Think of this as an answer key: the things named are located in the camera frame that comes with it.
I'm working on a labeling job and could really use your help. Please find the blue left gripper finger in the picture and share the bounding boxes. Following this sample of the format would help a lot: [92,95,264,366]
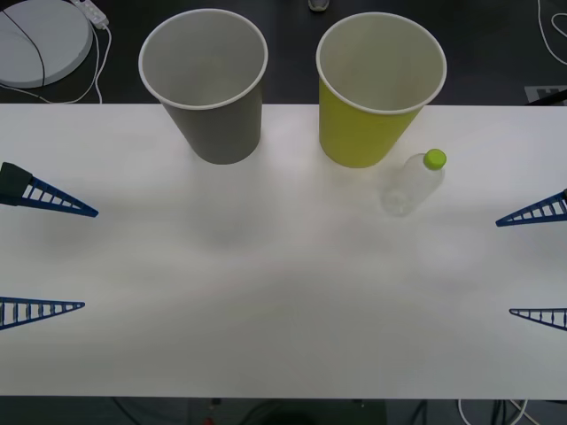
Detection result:
[0,162,99,218]
[0,297,86,331]

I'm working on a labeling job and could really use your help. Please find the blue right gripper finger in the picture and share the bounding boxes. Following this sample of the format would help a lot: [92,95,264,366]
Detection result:
[509,307,567,332]
[494,187,567,228]

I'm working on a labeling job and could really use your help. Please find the clear bottle with green cap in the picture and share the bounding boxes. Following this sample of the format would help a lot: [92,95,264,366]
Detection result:
[381,149,447,218]

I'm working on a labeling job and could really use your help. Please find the printed marker sheet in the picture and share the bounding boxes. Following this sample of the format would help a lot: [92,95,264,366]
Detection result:
[524,84,567,106]

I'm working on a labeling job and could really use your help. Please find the round white stand base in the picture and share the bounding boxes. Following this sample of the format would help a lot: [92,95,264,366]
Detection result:
[0,0,95,89]

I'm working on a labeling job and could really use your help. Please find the yellow-green plastic bin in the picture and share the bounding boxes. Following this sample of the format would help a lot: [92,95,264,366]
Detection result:
[315,12,447,169]

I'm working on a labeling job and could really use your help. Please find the white power strip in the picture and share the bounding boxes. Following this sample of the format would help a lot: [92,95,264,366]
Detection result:
[70,0,110,29]

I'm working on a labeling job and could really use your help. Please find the grey plastic bin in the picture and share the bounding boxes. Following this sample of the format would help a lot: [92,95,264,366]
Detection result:
[138,11,269,166]

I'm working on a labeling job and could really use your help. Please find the white cable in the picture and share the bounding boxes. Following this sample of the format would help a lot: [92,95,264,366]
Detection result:
[456,398,538,425]
[537,0,567,66]
[90,25,105,106]
[0,27,113,105]

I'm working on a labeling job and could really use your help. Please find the thin black cable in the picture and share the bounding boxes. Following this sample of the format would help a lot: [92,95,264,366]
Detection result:
[0,6,48,85]

